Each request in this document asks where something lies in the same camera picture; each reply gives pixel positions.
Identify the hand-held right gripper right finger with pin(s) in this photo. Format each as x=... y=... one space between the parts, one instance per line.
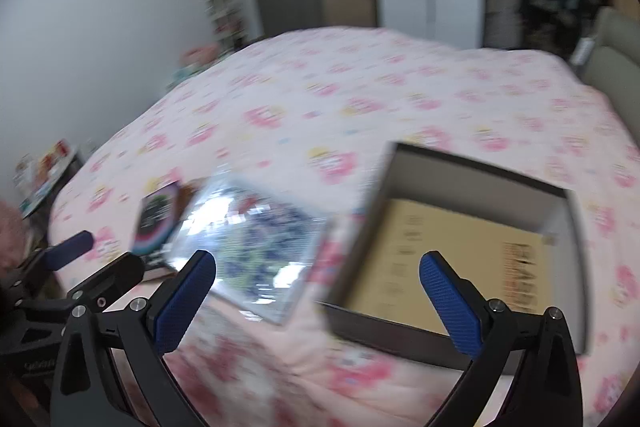
x=450 y=302

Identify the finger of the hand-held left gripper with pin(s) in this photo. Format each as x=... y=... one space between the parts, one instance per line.
x=115 y=272
x=70 y=249

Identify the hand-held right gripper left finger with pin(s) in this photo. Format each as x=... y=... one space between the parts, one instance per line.
x=177 y=307

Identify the clear bead kit packet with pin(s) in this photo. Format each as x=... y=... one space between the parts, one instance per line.
x=260 y=247

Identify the black cardboard box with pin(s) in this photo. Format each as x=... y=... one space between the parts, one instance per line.
x=450 y=174

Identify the pink plush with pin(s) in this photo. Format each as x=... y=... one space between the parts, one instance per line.
x=10 y=232

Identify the small cluttered side table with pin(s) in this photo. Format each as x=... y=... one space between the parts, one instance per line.
x=42 y=179

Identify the pink toy pile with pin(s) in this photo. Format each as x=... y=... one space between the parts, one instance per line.
x=197 y=57

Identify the pink printed blanket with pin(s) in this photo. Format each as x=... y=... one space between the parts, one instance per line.
x=350 y=82

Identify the toy shelf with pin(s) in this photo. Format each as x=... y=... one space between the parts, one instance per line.
x=225 y=12

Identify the white socket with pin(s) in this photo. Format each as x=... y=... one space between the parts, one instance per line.
x=582 y=50

